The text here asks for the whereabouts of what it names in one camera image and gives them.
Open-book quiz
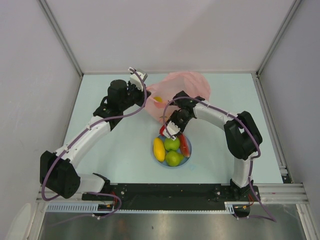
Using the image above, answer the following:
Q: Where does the yellow fake lemon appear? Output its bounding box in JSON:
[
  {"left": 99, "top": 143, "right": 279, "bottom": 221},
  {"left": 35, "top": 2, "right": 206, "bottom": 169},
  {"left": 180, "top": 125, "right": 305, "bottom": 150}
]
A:
[{"left": 153, "top": 96, "right": 163, "bottom": 103}]

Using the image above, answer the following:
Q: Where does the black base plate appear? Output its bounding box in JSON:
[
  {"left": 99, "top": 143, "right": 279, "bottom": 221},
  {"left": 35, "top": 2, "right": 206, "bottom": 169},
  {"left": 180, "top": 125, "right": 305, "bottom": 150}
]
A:
[{"left": 81, "top": 182, "right": 261, "bottom": 211}]

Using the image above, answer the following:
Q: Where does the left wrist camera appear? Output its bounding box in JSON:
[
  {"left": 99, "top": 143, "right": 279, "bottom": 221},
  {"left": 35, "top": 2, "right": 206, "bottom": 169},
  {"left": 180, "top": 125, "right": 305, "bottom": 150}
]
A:
[{"left": 128, "top": 67, "right": 148, "bottom": 92}]

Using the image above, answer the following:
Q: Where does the white cable duct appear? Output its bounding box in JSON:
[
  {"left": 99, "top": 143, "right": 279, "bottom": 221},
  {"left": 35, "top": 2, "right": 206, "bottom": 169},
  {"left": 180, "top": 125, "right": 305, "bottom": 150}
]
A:
[{"left": 46, "top": 201, "right": 251, "bottom": 215}]

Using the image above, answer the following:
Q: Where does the red fake watermelon slice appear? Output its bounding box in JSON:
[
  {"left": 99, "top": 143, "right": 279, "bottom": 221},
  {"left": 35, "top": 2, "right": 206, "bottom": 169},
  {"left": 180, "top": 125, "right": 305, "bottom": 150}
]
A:
[{"left": 179, "top": 134, "right": 191, "bottom": 158}]

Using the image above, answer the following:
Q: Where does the green fake fruit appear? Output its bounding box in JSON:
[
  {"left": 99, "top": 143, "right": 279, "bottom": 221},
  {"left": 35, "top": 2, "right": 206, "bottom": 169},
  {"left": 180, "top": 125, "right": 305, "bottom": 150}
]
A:
[{"left": 164, "top": 138, "right": 180, "bottom": 152}]

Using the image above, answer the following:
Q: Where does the yellow fake mango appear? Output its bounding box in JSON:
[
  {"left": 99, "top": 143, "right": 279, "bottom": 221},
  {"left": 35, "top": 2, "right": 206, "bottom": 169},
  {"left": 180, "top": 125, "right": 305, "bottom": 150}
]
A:
[{"left": 153, "top": 137, "right": 166, "bottom": 162}]

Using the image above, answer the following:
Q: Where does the red fake mango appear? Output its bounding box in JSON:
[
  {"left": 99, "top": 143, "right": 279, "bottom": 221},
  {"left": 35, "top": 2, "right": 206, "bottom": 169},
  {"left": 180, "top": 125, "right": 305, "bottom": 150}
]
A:
[{"left": 159, "top": 125, "right": 170, "bottom": 138}]

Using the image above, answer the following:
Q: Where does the pink plastic bag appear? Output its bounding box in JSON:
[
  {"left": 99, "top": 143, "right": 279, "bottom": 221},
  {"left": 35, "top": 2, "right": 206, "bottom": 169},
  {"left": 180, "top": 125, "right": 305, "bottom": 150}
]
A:
[{"left": 144, "top": 71, "right": 211, "bottom": 124}]

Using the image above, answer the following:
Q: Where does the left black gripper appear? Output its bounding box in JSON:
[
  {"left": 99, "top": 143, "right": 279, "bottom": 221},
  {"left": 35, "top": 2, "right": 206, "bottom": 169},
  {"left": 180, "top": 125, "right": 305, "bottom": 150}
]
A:
[{"left": 119, "top": 80, "right": 151, "bottom": 111}]

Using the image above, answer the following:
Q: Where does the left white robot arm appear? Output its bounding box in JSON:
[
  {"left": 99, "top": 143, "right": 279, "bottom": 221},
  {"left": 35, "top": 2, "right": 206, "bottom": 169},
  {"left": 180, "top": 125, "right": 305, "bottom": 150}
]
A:
[{"left": 40, "top": 78, "right": 150, "bottom": 201}]

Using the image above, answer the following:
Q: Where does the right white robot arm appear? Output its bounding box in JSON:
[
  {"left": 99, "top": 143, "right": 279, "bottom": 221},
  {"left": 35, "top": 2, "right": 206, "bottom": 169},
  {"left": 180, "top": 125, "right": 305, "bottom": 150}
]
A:
[{"left": 159, "top": 91, "right": 263, "bottom": 201}]

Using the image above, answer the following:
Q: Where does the blue plastic plate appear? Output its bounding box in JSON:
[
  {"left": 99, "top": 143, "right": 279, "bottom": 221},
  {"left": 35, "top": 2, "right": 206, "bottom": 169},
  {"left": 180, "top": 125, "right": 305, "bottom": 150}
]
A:
[{"left": 152, "top": 134, "right": 192, "bottom": 168}]

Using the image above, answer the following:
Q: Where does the green fake pear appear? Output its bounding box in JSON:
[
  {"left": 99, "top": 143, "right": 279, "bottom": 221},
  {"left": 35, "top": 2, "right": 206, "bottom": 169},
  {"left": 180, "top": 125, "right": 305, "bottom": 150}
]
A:
[{"left": 165, "top": 151, "right": 184, "bottom": 167}]

